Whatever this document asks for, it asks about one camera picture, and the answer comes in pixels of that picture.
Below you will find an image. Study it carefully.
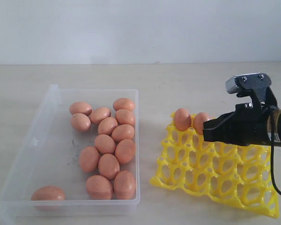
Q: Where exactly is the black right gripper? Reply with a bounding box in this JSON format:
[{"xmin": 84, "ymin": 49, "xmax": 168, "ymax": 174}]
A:
[{"xmin": 203, "ymin": 103, "xmax": 270, "ymax": 146}]

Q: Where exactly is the brown egg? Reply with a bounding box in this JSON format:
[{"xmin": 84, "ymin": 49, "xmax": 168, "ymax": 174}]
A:
[
  {"xmin": 98, "ymin": 154, "xmax": 120, "ymax": 180},
  {"xmin": 97, "ymin": 117, "xmax": 118, "ymax": 135},
  {"xmin": 31, "ymin": 185, "xmax": 66, "ymax": 201},
  {"xmin": 69, "ymin": 101, "xmax": 93, "ymax": 116},
  {"xmin": 115, "ymin": 109, "xmax": 135, "ymax": 126},
  {"xmin": 89, "ymin": 106, "xmax": 111, "ymax": 125},
  {"xmin": 113, "ymin": 97, "xmax": 135, "ymax": 111},
  {"xmin": 70, "ymin": 113, "xmax": 91, "ymax": 132},
  {"xmin": 79, "ymin": 146, "xmax": 100, "ymax": 173},
  {"xmin": 94, "ymin": 134, "xmax": 116, "ymax": 155},
  {"xmin": 113, "ymin": 170, "xmax": 136, "ymax": 200},
  {"xmin": 86, "ymin": 175, "xmax": 113, "ymax": 200},
  {"xmin": 111, "ymin": 124, "xmax": 135, "ymax": 143},
  {"xmin": 115, "ymin": 139, "xmax": 136, "ymax": 165},
  {"xmin": 193, "ymin": 112, "xmax": 212, "ymax": 135},
  {"xmin": 173, "ymin": 108, "xmax": 192, "ymax": 131}
]

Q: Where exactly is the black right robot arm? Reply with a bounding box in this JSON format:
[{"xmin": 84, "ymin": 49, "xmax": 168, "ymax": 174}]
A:
[{"xmin": 203, "ymin": 103, "xmax": 281, "ymax": 147}]

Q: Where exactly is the yellow plastic egg tray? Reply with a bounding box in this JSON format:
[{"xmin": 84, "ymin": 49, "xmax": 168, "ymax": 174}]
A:
[{"xmin": 150, "ymin": 123, "xmax": 280, "ymax": 218}]

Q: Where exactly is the clear plastic storage box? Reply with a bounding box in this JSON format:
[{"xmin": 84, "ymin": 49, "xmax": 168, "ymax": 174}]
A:
[{"xmin": 0, "ymin": 84, "xmax": 141, "ymax": 225}]

